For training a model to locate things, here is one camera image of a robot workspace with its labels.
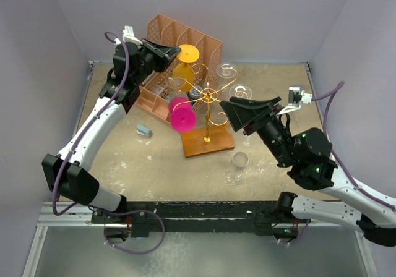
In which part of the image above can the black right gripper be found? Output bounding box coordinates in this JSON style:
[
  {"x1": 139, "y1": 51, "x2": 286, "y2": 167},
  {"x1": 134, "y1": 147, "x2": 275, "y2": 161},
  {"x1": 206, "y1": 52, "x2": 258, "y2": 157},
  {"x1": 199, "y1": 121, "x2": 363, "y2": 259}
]
[{"x1": 218, "y1": 96, "x2": 296, "y2": 167}]

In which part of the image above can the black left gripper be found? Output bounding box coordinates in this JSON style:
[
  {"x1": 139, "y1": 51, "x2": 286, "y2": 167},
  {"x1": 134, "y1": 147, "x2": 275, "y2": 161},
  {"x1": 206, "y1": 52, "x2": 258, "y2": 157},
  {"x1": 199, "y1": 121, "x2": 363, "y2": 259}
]
[{"x1": 132, "y1": 38, "x2": 180, "y2": 85}]

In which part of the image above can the clear flute wine glass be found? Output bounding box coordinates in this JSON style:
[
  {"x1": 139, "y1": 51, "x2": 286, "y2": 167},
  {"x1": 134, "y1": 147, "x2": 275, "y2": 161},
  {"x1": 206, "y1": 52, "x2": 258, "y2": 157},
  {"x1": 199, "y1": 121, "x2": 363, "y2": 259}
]
[{"x1": 229, "y1": 84, "x2": 252, "y2": 105}]

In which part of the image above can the yellow plastic goblet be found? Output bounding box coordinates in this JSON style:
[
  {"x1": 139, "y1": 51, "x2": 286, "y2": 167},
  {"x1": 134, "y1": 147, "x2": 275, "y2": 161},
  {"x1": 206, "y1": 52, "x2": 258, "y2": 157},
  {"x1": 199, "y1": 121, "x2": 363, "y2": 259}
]
[{"x1": 172, "y1": 44, "x2": 200, "y2": 93}]

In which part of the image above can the clear tall wine glass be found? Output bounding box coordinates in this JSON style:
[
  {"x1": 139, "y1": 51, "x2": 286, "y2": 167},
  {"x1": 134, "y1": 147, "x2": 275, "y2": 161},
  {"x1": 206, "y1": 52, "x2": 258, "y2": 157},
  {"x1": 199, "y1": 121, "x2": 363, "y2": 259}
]
[{"x1": 165, "y1": 77, "x2": 188, "y2": 102}]

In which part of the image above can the gold wire wine glass rack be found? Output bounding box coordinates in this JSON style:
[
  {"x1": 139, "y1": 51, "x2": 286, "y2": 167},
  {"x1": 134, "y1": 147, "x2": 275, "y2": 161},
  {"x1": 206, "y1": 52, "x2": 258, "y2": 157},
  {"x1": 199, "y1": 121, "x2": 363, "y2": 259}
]
[{"x1": 180, "y1": 77, "x2": 237, "y2": 158}]

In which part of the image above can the clear round wine glass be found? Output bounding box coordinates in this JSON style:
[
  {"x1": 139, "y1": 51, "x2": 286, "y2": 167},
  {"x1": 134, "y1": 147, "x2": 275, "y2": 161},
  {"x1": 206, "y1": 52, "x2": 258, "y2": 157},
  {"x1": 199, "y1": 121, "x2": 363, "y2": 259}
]
[{"x1": 217, "y1": 62, "x2": 238, "y2": 89}]

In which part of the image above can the pink plastic goblet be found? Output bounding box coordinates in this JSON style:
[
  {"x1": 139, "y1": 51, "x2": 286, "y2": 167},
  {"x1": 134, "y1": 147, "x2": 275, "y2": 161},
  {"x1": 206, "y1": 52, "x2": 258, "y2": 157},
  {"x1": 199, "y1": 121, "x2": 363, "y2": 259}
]
[{"x1": 168, "y1": 96, "x2": 197, "y2": 133}]

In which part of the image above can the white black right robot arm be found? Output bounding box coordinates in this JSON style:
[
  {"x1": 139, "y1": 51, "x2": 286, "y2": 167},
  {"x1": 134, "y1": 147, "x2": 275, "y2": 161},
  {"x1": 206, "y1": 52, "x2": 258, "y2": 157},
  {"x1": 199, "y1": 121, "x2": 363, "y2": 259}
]
[{"x1": 220, "y1": 97, "x2": 395, "y2": 247}]

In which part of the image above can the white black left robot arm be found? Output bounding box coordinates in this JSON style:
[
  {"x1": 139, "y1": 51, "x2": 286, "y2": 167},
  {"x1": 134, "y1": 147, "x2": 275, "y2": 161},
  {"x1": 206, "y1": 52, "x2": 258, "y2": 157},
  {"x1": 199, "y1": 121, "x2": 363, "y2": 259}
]
[{"x1": 42, "y1": 40, "x2": 181, "y2": 223}]

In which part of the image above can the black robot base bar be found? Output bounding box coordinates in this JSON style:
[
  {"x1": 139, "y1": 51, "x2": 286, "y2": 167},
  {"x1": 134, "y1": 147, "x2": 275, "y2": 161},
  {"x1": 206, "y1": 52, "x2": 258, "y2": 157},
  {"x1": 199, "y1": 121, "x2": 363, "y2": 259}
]
[{"x1": 92, "y1": 201, "x2": 306, "y2": 239}]

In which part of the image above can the orange plastic file organizer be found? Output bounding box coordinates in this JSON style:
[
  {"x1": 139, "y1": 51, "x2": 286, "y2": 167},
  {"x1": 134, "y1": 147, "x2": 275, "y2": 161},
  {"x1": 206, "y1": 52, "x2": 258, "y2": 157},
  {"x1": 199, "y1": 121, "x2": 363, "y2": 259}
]
[{"x1": 132, "y1": 14, "x2": 223, "y2": 126}]

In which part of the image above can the blue white patterned tin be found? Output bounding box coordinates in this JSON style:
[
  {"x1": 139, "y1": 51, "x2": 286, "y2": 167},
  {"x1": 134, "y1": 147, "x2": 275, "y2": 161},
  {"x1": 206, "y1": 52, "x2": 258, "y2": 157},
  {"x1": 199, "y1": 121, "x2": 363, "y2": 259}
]
[{"x1": 189, "y1": 86, "x2": 203, "y2": 100}]

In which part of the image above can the light blue stapler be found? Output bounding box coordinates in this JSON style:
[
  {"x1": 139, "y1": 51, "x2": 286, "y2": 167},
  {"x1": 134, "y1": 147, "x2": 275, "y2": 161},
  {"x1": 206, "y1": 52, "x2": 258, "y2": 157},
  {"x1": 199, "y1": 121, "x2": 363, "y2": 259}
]
[{"x1": 136, "y1": 124, "x2": 153, "y2": 137}]

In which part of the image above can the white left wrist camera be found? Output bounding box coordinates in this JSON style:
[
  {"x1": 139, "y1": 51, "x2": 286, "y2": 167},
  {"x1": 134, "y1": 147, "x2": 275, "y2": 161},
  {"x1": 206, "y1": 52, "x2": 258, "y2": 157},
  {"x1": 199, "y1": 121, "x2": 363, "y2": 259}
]
[{"x1": 114, "y1": 25, "x2": 142, "y2": 46}]

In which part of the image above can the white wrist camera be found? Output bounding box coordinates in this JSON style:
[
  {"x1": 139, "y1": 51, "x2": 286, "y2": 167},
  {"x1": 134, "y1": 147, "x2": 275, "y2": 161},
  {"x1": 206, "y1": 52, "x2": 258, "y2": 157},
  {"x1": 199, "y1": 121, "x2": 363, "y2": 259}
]
[
  {"x1": 277, "y1": 86, "x2": 312, "y2": 116},
  {"x1": 114, "y1": 25, "x2": 142, "y2": 46}
]

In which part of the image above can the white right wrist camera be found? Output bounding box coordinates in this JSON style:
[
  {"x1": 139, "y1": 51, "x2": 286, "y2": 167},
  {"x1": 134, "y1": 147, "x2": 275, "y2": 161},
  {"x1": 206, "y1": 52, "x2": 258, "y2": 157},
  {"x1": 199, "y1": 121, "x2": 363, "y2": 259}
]
[{"x1": 277, "y1": 86, "x2": 312, "y2": 116}]

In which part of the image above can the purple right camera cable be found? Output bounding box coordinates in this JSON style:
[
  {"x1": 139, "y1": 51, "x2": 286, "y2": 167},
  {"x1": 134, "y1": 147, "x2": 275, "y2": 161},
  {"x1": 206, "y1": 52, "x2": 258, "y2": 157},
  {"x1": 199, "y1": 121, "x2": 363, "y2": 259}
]
[{"x1": 311, "y1": 80, "x2": 396, "y2": 211}]

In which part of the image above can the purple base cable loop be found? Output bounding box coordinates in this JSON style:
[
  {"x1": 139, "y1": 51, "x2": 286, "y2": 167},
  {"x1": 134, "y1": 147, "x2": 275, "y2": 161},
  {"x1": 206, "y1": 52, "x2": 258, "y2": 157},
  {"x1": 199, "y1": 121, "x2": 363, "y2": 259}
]
[{"x1": 103, "y1": 212, "x2": 166, "y2": 255}]

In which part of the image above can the silver table frame rail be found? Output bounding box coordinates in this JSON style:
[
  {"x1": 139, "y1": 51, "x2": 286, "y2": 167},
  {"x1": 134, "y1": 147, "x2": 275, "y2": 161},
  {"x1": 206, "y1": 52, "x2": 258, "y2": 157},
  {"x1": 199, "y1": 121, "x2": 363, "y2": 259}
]
[{"x1": 21, "y1": 59, "x2": 378, "y2": 277}]

